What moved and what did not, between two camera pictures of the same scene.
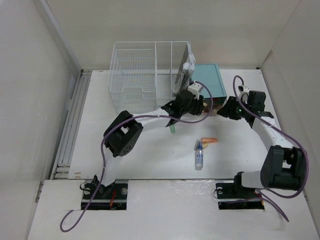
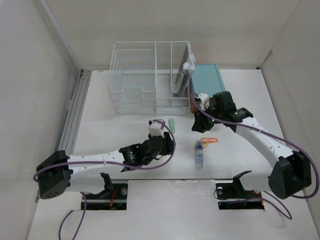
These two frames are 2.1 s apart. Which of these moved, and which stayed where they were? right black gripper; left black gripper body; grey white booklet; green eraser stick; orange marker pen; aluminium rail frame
Moved: left black gripper body; right black gripper
Stayed: green eraser stick; aluminium rail frame; grey white booklet; orange marker pen
